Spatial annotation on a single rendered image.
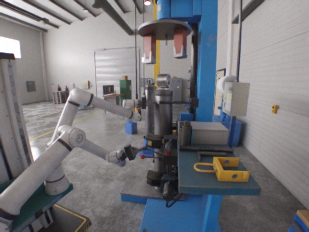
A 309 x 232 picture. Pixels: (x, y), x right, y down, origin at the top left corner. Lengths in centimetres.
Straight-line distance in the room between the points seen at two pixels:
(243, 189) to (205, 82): 107
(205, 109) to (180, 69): 1079
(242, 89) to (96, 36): 1371
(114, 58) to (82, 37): 375
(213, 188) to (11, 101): 135
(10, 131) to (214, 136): 153
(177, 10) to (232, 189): 162
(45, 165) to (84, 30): 1483
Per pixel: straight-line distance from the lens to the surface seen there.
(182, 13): 174
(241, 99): 189
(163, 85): 160
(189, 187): 78
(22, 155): 137
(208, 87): 158
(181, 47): 154
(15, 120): 130
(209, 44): 162
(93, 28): 1503
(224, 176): 84
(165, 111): 157
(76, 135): 97
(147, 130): 307
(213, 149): 111
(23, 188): 98
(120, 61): 1320
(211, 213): 97
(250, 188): 87
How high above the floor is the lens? 155
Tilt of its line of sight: 13 degrees down
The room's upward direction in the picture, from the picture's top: straight up
